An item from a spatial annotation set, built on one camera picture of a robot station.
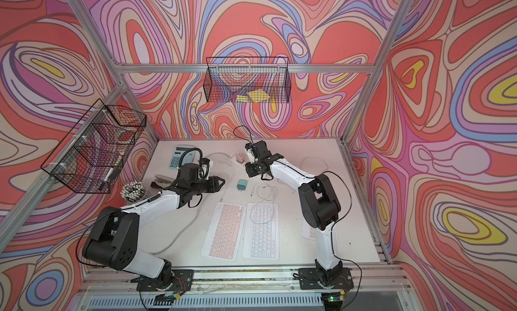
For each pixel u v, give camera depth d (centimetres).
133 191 77
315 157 111
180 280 72
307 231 84
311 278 73
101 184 70
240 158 104
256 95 91
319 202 52
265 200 94
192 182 73
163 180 100
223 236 84
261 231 85
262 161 75
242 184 100
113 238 44
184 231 86
